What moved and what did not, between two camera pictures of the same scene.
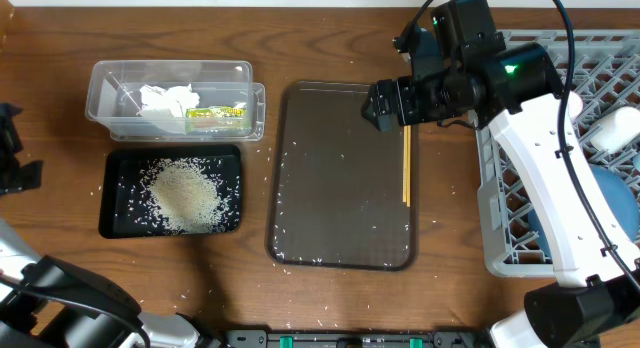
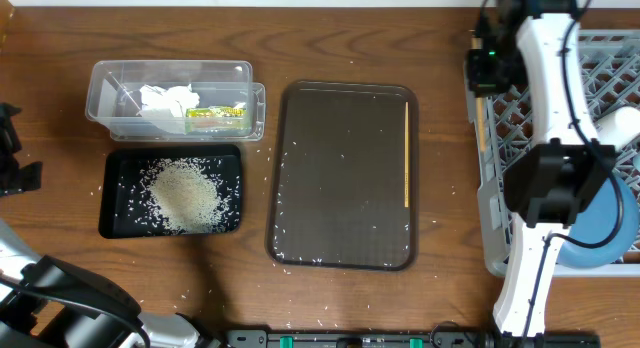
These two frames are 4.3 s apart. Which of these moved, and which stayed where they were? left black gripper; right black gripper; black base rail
Moved: right black gripper
Stayed: left black gripper; black base rail
